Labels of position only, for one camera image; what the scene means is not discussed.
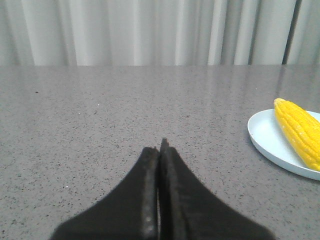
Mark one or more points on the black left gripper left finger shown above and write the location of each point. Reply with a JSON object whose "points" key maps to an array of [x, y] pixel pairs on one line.
{"points": [[128, 212]]}

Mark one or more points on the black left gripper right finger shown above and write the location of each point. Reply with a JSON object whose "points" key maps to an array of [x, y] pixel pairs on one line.
{"points": [[189, 211]]}

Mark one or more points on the light blue round plate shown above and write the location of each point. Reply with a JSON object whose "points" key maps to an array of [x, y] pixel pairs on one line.
{"points": [[269, 140]]}

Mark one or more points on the yellow corn cob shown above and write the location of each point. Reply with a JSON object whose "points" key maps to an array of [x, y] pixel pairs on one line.
{"points": [[301, 130]]}

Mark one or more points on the white pleated curtain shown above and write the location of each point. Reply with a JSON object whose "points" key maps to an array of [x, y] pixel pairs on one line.
{"points": [[159, 32]]}

